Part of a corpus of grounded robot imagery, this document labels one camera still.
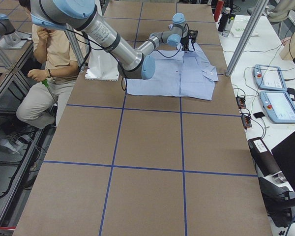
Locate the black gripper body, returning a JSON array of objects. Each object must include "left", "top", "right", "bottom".
[{"left": 181, "top": 29, "right": 198, "bottom": 51}]

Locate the blue striped button shirt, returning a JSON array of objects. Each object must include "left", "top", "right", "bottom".
[{"left": 127, "top": 43, "right": 218, "bottom": 101}]

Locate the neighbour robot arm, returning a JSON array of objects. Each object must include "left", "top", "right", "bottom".
[{"left": 0, "top": 13, "right": 28, "bottom": 50}]

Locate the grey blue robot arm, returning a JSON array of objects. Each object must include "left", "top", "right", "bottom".
[{"left": 30, "top": 0, "right": 191, "bottom": 80}]

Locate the black water bottle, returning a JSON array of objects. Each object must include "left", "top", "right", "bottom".
[{"left": 217, "top": 7, "right": 231, "bottom": 32}]

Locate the red bottle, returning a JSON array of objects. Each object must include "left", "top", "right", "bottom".
[{"left": 214, "top": 0, "right": 224, "bottom": 22}]

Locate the upper teach pendant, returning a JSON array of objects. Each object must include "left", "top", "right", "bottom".
[{"left": 253, "top": 64, "right": 287, "bottom": 91}]

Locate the teach pendant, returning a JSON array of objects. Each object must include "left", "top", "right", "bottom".
[
  {"left": 259, "top": 90, "right": 295, "bottom": 124},
  {"left": 253, "top": 64, "right": 287, "bottom": 91}
]

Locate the black smartphone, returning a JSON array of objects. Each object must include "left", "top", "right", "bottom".
[{"left": 253, "top": 112, "right": 265, "bottom": 118}]

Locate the lower teach pendant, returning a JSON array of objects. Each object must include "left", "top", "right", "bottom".
[{"left": 259, "top": 90, "right": 295, "bottom": 124}]

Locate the seated person beige shirt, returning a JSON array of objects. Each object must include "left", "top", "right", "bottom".
[{"left": 16, "top": 0, "right": 89, "bottom": 130}]

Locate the black monitor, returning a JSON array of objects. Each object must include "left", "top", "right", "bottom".
[{"left": 271, "top": 131, "right": 295, "bottom": 191}]

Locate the aluminium frame post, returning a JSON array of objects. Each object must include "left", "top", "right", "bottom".
[{"left": 225, "top": 0, "right": 269, "bottom": 77}]

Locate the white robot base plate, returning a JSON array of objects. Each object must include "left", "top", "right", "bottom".
[{"left": 85, "top": 50, "right": 119, "bottom": 81}]

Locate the green handled screwdriver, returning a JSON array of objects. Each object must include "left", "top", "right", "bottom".
[{"left": 41, "top": 79, "right": 58, "bottom": 105}]

